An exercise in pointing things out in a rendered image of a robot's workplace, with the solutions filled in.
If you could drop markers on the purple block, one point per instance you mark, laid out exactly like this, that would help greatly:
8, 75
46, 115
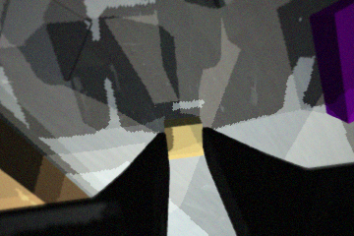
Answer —
333, 32

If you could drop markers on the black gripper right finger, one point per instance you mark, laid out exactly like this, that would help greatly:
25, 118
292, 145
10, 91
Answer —
268, 196

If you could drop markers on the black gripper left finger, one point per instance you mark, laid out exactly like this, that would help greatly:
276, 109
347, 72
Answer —
135, 203

